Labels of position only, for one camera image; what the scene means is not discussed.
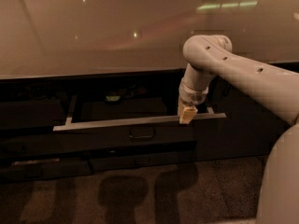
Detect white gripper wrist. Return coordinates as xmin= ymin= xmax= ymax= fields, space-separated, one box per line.
xmin=178 ymin=81 xmax=208 ymax=124

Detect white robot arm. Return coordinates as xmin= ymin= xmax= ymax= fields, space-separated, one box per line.
xmin=178 ymin=35 xmax=299 ymax=224

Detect green item inside drawer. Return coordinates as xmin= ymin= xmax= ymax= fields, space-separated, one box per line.
xmin=105 ymin=95 xmax=121 ymax=103

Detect dark cabinet door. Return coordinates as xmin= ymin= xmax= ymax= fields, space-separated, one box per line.
xmin=193 ymin=77 xmax=290 ymax=161

